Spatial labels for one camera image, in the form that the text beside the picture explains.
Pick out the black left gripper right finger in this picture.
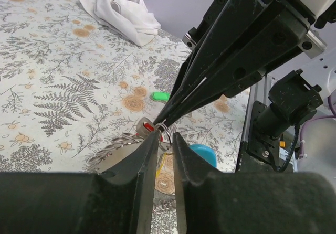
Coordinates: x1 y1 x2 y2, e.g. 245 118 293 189
172 133 335 233

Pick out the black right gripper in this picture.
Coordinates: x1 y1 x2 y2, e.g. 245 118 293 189
154 0 335 126

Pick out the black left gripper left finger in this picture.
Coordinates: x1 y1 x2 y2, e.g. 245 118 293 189
1 132 159 233

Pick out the key with red tag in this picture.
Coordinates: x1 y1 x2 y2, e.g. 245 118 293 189
135 117 157 138

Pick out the small silver keyring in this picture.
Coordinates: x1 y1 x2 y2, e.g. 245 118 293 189
155 122 173 145

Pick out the key with yellow tag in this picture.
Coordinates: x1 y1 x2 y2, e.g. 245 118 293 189
155 153 167 178

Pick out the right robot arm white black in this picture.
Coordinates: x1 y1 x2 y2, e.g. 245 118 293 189
154 0 335 172

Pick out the floral patterned table mat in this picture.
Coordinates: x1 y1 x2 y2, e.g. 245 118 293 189
0 0 250 174

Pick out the crumpled white cloth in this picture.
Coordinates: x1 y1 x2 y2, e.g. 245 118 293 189
79 0 161 47

